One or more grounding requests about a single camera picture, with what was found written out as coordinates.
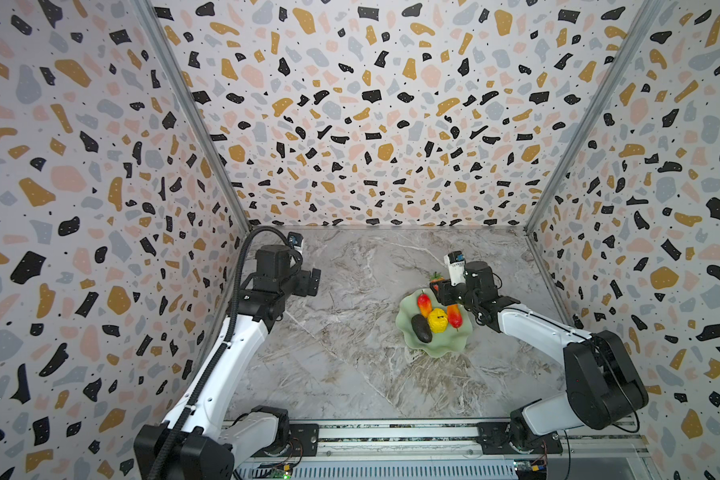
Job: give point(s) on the aluminium corner post left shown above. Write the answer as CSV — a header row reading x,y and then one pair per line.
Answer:
x,y
177,36

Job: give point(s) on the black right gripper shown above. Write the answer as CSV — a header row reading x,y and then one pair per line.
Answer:
x,y
445,290

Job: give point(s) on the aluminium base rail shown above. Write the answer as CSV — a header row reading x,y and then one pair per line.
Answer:
x,y
446,439

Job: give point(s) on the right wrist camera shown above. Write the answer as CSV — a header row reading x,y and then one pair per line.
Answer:
x,y
455,262

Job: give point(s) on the green wavy fruit bowl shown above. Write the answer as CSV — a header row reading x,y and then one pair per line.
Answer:
x,y
451,341

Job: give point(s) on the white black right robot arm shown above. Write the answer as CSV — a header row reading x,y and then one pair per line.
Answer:
x,y
602,385

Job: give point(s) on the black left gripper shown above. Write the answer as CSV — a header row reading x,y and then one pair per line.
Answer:
x,y
303,277

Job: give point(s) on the aluminium corner post right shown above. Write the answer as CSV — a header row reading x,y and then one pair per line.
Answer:
x,y
648,11

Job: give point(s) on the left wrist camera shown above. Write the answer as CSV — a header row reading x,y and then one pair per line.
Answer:
x,y
295,241

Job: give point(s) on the red yellow fake mango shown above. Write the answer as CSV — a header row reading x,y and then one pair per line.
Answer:
x,y
454,316

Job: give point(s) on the fake red strawberry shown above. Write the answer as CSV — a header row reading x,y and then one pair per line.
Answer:
x,y
436,277

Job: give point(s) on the white slotted cable duct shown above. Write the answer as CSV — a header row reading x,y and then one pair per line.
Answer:
x,y
411,469

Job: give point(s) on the dark fake avocado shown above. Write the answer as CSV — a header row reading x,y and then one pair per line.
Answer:
x,y
421,328

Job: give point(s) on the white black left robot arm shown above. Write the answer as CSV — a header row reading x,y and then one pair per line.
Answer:
x,y
193,441

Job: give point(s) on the aluminium corner post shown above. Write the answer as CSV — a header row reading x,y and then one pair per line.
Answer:
x,y
177,36
648,11

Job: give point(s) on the yellow fake lemon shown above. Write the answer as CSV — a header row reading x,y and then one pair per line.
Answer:
x,y
438,321

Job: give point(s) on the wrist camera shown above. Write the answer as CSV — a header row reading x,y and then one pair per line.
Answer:
x,y
455,262
295,241

